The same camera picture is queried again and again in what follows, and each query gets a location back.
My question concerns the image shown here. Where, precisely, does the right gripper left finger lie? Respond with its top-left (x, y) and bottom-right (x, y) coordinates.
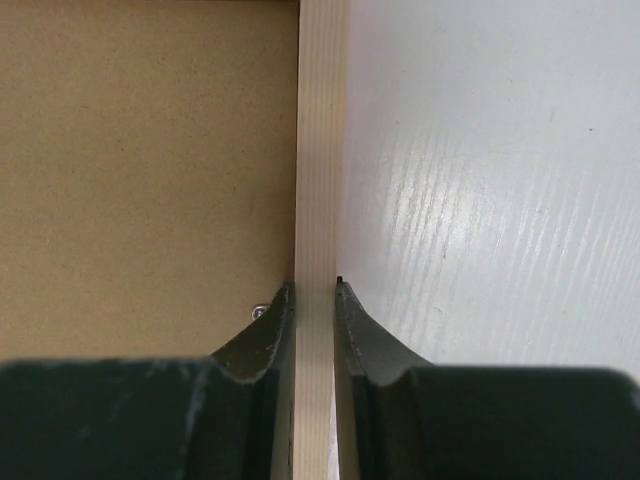
top-left (1, 282), bottom-right (296, 479)

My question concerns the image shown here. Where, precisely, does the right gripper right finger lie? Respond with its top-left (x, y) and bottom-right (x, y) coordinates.
top-left (334, 281), bottom-right (639, 479)

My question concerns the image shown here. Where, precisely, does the brown cardboard backing board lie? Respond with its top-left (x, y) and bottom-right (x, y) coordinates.
top-left (1, 1), bottom-right (299, 359)

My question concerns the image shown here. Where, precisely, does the pink picture frame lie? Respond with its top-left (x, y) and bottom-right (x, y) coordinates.
top-left (293, 1), bottom-right (350, 479)

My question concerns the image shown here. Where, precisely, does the metal turn clip right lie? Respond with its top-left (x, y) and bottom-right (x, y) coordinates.
top-left (251, 304), bottom-right (270, 321)

